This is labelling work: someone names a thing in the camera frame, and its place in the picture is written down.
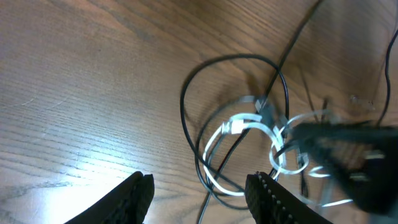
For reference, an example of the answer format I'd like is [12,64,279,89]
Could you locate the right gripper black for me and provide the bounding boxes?
[291,123,397,215]

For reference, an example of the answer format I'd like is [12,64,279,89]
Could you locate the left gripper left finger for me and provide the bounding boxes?
[68,171,155,224]

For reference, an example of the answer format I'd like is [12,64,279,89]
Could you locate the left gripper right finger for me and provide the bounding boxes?
[244,172,332,224]

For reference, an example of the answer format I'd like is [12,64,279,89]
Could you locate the white cable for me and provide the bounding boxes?
[201,96,355,208]

